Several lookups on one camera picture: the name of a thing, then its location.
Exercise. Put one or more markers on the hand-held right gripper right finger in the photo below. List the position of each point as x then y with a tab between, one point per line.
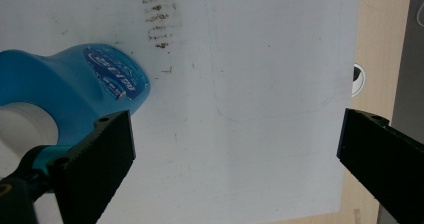
383	157

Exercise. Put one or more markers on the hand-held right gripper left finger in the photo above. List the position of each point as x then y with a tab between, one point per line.
95	164

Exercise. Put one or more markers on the dark grey panel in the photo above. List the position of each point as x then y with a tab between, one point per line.
410	67

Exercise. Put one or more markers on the white board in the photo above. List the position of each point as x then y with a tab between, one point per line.
240	117

